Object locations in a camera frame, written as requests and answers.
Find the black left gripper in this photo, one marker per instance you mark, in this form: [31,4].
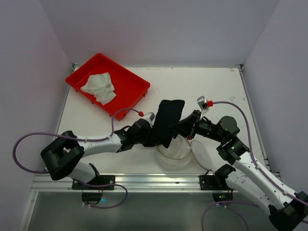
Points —
[149,135]

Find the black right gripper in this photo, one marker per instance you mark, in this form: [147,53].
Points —
[192,123]

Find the black bra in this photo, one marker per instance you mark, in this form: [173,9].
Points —
[169,113]

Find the pale green bra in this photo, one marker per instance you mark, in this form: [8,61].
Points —
[100,86]

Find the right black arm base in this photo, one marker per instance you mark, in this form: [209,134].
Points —
[216,182]

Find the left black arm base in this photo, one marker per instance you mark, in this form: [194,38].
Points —
[93,186]

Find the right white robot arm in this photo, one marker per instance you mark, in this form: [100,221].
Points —
[285,207]

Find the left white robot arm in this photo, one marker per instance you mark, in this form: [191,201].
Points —
[62,157]

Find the red plastic tray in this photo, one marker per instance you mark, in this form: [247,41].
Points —
[129,88]

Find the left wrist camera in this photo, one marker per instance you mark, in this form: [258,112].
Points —
[149,117]

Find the aluminium mounting rail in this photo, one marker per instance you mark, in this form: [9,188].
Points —
[171,183]

